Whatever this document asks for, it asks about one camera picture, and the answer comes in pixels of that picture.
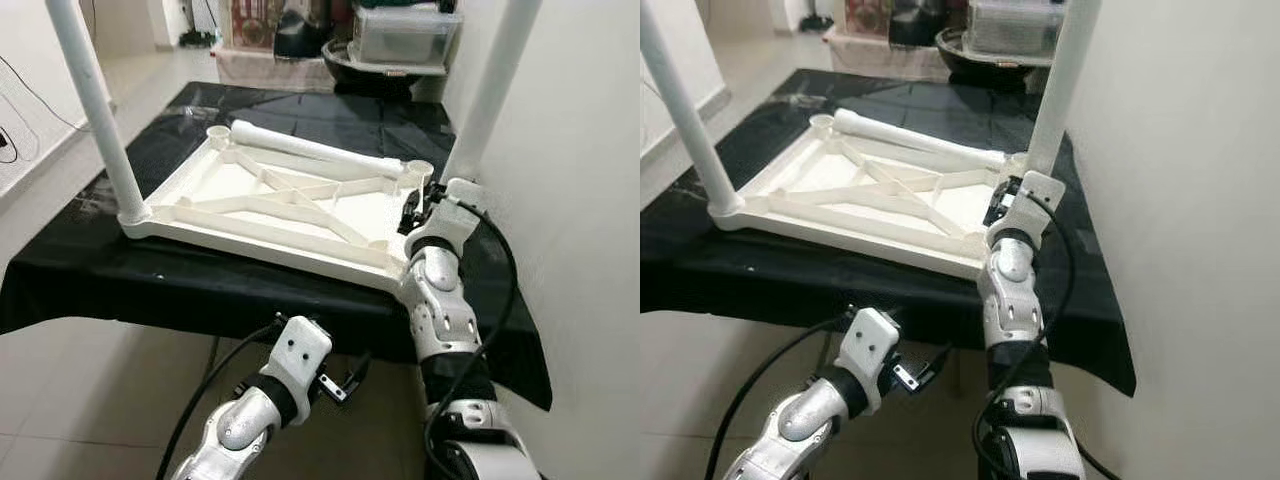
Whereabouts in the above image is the clear plastic storage box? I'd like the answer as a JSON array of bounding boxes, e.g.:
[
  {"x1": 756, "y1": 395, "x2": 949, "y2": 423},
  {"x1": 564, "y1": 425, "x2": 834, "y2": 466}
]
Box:
[
  {"x1": 965, "y1": 0, "x2": 1066, "y2": 56},
  {"x1": 350, "y1": 5, "x2": 463, "y2": 69}
]

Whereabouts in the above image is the white plastic table leg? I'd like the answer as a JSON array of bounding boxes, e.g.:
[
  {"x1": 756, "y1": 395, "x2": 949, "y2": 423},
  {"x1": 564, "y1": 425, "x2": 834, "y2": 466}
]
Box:
[
  {"x1": 45, "y1": 0, "x2": 151, "y2": 226},
  {"x1": 440, "y1": 0, "x2": 543, "y2": 186},
  {"x1": 640, "y1": 0, "x2": 746, "y2": 219},
  {"x1": 835, "y1": 108, "x2": 1006, "y2": 169},
  {"x1": 1025, "y1": 0, "x2": 1103, "y2": 179},
  {"x1": 230, "y1": 120, "x2": 406, "y2": 181}
]

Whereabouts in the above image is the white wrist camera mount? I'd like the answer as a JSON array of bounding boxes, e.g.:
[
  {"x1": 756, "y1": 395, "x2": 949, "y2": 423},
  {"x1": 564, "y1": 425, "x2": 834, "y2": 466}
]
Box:
[
  {"x1": 272, "y1": 315, "x2": 333, "y2": 403},
  {"x1": 835, "y1": 307, "x2": 901, "y2": 413},
  {"x1": 405, "y1": 178, "x2": 486, "y2": 261},
  {"x1": 990, "y1": 170, "x2": 1067, "y2": 251}
]

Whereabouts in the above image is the orange lidded storage box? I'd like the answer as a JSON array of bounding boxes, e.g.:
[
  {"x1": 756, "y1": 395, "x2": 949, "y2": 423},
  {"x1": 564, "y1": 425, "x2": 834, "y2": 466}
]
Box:
[
  {"x1": 845, "y1": 0, "x2": 893, "y2": 39},
  {"x1": 228, "y1": 0, "x2": 276, "y2": 49}
]

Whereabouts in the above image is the black tablecloth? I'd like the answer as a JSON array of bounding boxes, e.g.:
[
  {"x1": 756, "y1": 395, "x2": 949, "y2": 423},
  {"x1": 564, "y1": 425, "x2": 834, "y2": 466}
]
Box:
[
  {"x1": 640, "y1": 68, "x2": 1138, "y2": 398},
  {"x1": 0, "y1": 80, "x2": 553, "y2": 411}
]

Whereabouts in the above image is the black bag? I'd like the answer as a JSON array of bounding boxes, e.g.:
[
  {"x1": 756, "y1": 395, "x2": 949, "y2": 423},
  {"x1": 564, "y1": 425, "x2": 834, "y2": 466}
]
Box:
[
  {"x1": 272, "y1": 0, "x2": 336, "y2": 59},
  {"x1": 888, "y1": 0, "x2": 946, "y2": 46}
]

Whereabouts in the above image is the white upturned children table top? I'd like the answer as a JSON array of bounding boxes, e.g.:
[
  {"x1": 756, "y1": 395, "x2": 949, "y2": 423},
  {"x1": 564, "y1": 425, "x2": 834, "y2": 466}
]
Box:
[
  {"x1": 708, "y1": 113, "x2": 1031, "y2": 281},
  {"x1": 120, "y1": 125, "x2": 436, "y2": 293}
]

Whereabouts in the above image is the black wok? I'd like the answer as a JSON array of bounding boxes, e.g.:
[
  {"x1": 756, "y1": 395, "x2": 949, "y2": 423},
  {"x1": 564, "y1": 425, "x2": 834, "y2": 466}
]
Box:
[
  {"x1": 322, "y1": 40, "x2": 446, "y2": 96},
  {"x1": 935, "y1": 28, "x2": 1056, "y2": 86}
]

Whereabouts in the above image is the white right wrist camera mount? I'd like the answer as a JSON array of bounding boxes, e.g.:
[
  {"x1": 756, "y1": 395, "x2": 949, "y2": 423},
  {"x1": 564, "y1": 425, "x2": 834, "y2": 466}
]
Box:
[
  {"x1": 990, "y1": 170, "x2": 1067, "y2": 251},
  {"x1": 405, "y1": 178, "x2": 486, "y2": 261}
]

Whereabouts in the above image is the beige cloth covered bench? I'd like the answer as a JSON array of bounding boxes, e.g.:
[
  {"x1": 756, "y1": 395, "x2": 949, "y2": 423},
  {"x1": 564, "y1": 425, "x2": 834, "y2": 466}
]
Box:
[
  {"x1": 825, "y1": 30, "x2": 946, "y2": 81},
  {"x1": 213, "y1": 45, "x2": 336, "y2": 91}
]

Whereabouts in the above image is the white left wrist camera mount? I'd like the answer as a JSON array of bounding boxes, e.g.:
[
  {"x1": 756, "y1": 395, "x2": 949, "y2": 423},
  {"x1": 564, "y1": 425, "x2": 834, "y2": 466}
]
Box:
[
  {"x1": 835, "y1": 307, "x2": 901, "y2": 413},
  {"x1": 272, "y1": 315, "x2": 333, "y2": 403}
]

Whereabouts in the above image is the black wall power cable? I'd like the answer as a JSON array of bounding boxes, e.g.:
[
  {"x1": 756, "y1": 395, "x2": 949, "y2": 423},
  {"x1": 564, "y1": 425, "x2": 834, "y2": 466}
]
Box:
[{"x1": 0, "y1": 55, "x2": 86, "y2": 166}]

